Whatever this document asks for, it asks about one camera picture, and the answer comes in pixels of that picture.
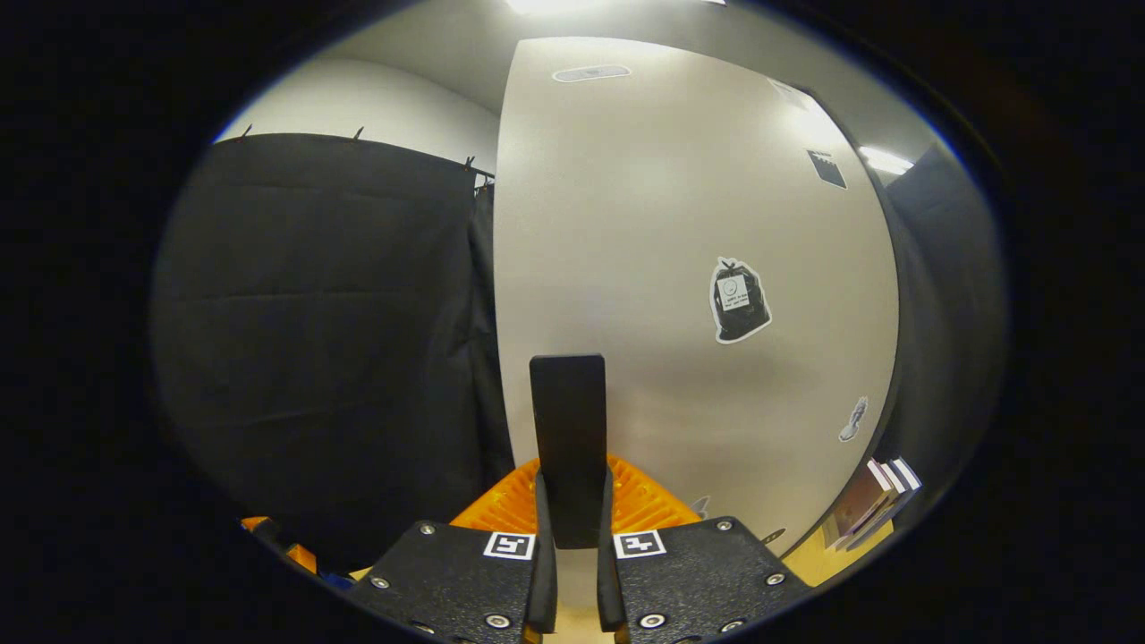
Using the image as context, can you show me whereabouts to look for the blue grey spine book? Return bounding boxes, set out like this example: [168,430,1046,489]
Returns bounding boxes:
[850,456,922,551]

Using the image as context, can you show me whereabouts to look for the black door handle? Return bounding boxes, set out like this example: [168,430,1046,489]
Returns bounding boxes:
[530,354,607,549]

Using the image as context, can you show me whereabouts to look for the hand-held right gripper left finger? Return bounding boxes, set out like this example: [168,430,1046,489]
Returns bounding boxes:
[344,458,560,644]

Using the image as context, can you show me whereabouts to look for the white spine book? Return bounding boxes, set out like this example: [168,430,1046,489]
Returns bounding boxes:
[845,459,909,548]

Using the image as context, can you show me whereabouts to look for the grey cabinet door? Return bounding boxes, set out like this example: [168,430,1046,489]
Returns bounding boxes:
[494,36,900,644]

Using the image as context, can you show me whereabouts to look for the beige cover book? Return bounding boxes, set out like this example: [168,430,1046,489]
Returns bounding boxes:
[823,459,894,549]

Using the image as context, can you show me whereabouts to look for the black backdrop cloth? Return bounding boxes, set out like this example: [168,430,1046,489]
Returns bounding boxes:
[148,132,1007,573]

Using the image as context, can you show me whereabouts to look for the large ceiling light panel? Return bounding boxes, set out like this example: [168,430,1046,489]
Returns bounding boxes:
[505,0,627,14]

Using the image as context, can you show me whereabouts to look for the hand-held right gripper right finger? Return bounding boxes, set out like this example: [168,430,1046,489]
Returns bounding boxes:
[598,454,813,644]

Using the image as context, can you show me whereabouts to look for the small ceiling light panel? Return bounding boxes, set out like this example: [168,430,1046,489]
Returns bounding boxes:
[859,146,915,176]

